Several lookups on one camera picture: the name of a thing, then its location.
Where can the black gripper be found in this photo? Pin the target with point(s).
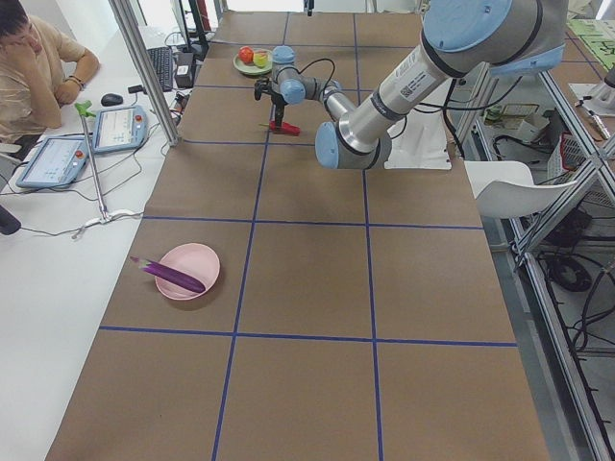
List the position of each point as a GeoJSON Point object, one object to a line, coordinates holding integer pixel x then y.
{"type": "Point", "coordinates": [278, 98]}

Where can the red chili pepper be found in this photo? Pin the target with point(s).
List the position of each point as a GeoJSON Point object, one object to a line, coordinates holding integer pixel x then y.
{"type": "Point", "coordinates": [285, 128]}

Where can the yellow pink peach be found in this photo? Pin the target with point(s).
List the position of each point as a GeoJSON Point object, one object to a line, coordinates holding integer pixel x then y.
{"type": "Point", "coordinates": [260, 58]}

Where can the red round fruit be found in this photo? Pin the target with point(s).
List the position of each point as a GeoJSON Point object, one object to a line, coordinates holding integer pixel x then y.
{"type": "Point", "coordinates": [246, 55]}

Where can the purple eggplant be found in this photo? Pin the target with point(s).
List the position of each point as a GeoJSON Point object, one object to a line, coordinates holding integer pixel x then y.
{"type": "Point", "coordinates": [169, 274]}

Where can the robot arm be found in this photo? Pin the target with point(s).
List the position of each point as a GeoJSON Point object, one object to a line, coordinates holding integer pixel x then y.
{"type": "Point", "coordinates": [513, 37]}
{"type": "Point", "coordinates": [289, 86]}

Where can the green plate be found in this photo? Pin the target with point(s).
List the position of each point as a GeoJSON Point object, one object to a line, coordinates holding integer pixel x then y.
{"type": "Point", "coordinates": [252, 70]}

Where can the black keyboard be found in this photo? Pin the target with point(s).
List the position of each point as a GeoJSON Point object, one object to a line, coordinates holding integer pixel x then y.
{"type": "Point", "coordinates": [162, 61]}

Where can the blue teach pendant far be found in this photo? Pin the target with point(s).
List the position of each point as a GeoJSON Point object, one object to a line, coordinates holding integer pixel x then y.
{"type": "Point", "coordinates": [119, 129]}

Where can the blue teach pendant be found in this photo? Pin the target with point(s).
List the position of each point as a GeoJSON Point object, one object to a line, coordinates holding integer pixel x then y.
{"type": "Point", "coordinates": [57, 162]}
{"type": "Point", "coordinates": [119, 129]}

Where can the black computer mouse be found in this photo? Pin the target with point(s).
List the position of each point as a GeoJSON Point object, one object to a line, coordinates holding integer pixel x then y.
{"type": "Point", "coordinates": [111, 100]}

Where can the pink plate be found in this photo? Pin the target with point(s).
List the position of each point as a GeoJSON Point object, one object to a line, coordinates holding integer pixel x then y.
{"type": "Point", "coordinates": [197, 260]}

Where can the metal stand with green clip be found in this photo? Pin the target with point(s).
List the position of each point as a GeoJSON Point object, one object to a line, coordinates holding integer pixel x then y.
{"type": "Point", "coordinates": [106, 216]}

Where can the brown table mat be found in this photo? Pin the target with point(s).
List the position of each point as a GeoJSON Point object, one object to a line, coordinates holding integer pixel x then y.
{"type": "Point", "coordinates": [357, 315]}

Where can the blue teach pendant near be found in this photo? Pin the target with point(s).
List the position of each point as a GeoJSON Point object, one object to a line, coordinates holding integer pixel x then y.
{"type": "Point", "coordinates": [57, 162]}

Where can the white chair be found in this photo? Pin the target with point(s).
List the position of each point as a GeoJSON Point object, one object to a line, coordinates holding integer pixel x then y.
{"type": "Point", "coordinates": [505, 189]}

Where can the seated person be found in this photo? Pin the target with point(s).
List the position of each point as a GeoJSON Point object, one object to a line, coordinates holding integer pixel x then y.
{"type": "Point", "coordinates": [42, 70]}

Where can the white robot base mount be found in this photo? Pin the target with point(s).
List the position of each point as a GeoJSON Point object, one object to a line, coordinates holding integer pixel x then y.
{"type": "Point", "coordinates": [419, 142]}

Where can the aluminium frame post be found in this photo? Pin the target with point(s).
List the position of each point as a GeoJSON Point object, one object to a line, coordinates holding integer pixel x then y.
{"type": "Point", "coordinates": [127, 24]}

